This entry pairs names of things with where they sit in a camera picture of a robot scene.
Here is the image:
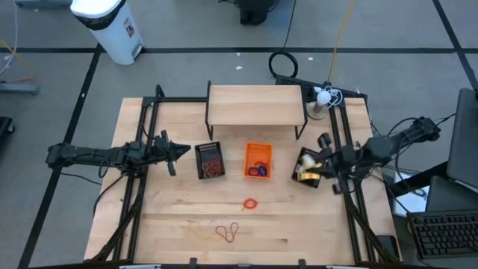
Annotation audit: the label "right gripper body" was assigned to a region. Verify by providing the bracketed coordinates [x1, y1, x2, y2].
[317, 132, 356, 195]

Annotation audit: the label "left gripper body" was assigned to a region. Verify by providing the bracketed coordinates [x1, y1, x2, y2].
[151, 129, 178, 177]

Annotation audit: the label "black slotted plastic basket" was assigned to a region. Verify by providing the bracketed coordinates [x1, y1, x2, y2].
[291, 146, 329, 189]
[194, 140, 226, 180]

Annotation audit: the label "orange slotted plastic basket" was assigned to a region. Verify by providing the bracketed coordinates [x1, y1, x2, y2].
[243, 142, 274, 179]

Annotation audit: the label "black desk leg bar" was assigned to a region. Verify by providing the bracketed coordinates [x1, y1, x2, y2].
[390, 160, 449, 198]

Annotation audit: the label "white-topped metal stand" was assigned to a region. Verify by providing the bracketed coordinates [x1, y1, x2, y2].
[306, 89, 333, 121]

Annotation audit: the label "white paper sheet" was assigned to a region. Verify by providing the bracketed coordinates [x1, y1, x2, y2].
[391, 170, 430, 218]

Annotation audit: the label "wooden shelf riser, black legs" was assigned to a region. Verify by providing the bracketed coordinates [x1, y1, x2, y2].
[205, 80, 309, 141]

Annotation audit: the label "black phone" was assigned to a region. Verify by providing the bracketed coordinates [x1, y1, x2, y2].
[375, 234, 401, 265]

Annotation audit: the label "grey laptop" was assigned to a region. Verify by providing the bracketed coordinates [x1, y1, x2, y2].
[446, 87, 478, 194]

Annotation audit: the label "white trash can, black liner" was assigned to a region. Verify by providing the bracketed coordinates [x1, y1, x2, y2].
[69, 0, 145, 66]

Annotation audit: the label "black keyboard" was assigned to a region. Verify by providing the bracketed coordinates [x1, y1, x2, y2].
[406, 208, 478, 261]

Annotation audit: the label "person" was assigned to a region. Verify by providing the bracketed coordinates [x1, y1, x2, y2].
[237, 0, 276, 26]

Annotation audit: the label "black chair base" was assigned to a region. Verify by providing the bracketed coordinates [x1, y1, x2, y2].
[0, 116, 16, 149]

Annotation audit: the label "black metal rig frame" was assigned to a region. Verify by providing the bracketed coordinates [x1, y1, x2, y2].
[87, 84, 403, 269]

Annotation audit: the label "white cable bundle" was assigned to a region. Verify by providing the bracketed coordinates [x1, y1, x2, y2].
[323, 84, 344, 110]

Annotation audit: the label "black looped hanging cable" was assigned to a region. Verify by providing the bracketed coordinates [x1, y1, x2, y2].
[267, 0, 299, 79]

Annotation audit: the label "yellow hanging cable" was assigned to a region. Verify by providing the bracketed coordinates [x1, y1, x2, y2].
[327, 0, 356, 84]

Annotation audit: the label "grey floor cable cover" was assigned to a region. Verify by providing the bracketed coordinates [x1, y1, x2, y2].
[0, 81, 40, 96]
[14, 0, 74, 9]

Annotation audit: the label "yellow floor cable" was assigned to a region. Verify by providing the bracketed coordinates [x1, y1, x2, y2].
[0, 37, 38, 84]

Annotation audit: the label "white floor cable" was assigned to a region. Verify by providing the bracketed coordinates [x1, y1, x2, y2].
[0, 0, 19, 75]

